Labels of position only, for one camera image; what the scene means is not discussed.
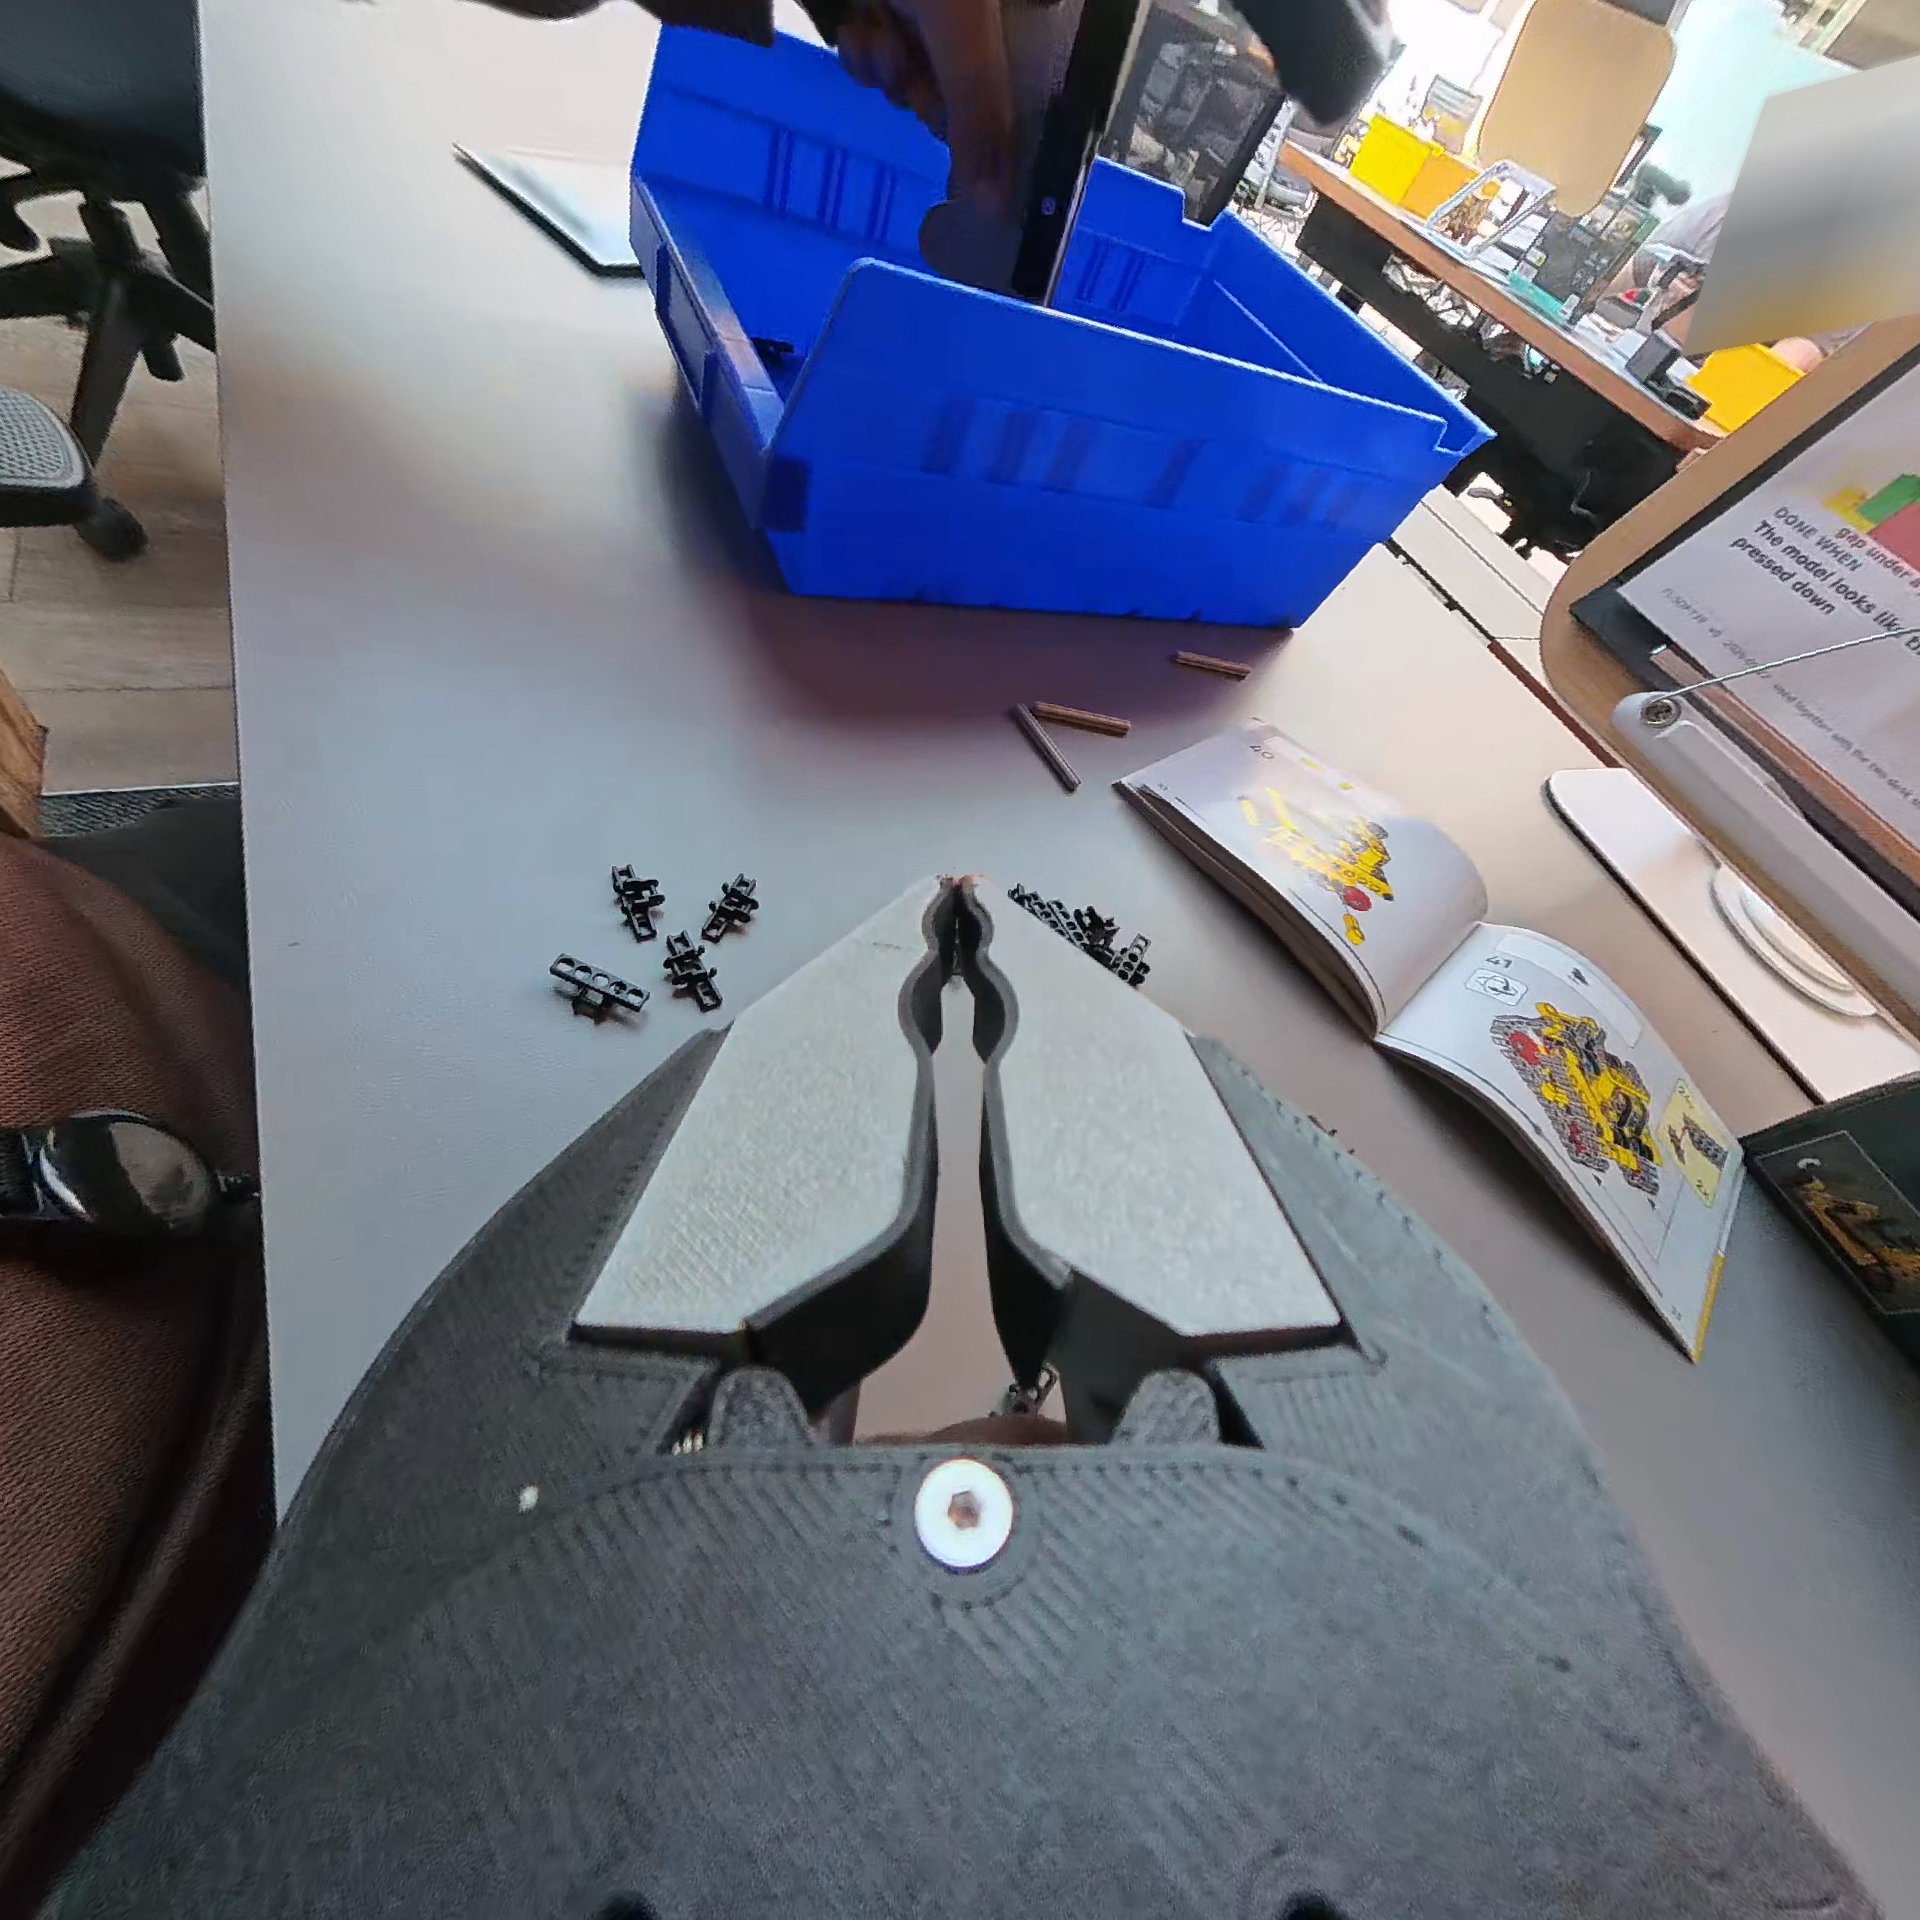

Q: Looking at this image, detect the person's left forearm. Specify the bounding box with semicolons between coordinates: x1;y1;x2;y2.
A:
0;838;280;1920

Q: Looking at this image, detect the thin metal holding rod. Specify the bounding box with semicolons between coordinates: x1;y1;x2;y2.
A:
1635;623;1920;729

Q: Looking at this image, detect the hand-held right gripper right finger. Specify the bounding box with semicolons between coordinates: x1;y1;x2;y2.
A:
958;878;1345;1420

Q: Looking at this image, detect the blue plastic bin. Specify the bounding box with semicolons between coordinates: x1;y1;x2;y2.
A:
627;23;1497;634

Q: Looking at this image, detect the pile of black lego pieces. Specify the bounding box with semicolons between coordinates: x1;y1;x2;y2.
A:
1009;883;1156;992

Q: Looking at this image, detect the black office chair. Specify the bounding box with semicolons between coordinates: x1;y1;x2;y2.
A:
0;0;220;564

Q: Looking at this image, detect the black wristwatch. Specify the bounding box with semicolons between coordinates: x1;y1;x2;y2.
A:
0;1107;265;1248

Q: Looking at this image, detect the printed instruction sheet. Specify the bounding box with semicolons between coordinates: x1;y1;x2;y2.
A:
1620;352;1920;799

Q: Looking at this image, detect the brown backing board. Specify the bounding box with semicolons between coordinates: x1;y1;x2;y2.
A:
1541;316;1920;903

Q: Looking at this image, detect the open lego instruction booklet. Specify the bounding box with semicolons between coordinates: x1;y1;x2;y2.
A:
1115;722;1750;1364

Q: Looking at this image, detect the wooden furniture corner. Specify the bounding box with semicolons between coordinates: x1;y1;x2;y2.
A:
0;667;50;841

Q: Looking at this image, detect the black flat pad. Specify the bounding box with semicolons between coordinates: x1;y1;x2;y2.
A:
452;143;649;276

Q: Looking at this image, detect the black mesh chair seat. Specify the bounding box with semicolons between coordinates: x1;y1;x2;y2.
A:
0;387;97;530

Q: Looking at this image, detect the black lego set box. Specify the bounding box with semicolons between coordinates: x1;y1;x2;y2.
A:
1740;1073;1920;1326

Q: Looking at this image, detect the dark grey floor mat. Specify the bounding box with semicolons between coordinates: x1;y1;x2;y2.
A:
41;782;245;911

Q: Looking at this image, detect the silver monitor stand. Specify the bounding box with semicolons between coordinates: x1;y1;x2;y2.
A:
1546;689;1920;1107

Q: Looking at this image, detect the yellow storage box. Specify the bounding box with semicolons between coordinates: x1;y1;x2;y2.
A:
1688;346;1805;432
1350;112;1478;212

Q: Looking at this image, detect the wooden background desk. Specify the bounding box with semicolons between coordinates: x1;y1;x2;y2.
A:
1283;143;1729;561

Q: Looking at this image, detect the black display panel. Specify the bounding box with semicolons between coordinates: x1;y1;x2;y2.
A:
1573;577;1920;887

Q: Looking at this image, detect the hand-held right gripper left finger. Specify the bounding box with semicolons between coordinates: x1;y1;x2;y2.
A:
574;878;962;1415

